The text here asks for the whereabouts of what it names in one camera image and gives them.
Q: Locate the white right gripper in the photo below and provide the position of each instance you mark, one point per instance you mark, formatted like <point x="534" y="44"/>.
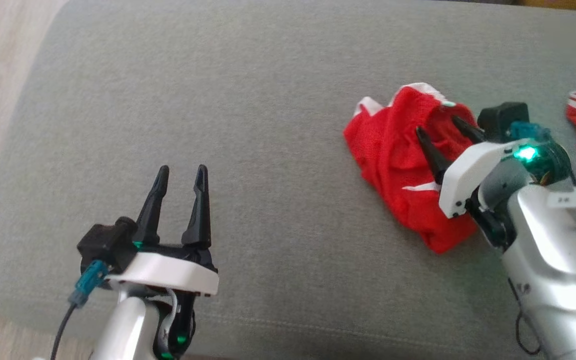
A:
<point x="468" y="175"/>

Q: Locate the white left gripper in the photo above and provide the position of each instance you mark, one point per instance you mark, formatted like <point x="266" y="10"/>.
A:
<point x="168" y="275"/>

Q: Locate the red mesh basketball shorts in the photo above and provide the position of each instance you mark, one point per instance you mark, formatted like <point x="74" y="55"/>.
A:
<point x="398" y="165"/>

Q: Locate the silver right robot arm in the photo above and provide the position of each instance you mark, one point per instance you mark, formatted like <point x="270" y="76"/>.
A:
<point x="553" y="260"/>

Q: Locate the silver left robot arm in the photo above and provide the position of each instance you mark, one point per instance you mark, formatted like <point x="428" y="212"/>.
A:
<point x="128" y="330"/>

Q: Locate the grey fabric sofa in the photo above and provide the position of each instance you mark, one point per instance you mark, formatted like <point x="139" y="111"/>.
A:
<point x="268" y="100"/>

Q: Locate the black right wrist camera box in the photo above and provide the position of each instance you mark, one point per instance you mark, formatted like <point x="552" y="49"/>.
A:
<point x="500" y="120"/>

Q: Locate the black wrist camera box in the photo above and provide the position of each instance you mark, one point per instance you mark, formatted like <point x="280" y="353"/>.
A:
<point x="105" y="242"/>
<point x="500" y="120"/>

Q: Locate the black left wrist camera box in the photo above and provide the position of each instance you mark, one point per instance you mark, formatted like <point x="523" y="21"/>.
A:
<point x="105" y="242"/>

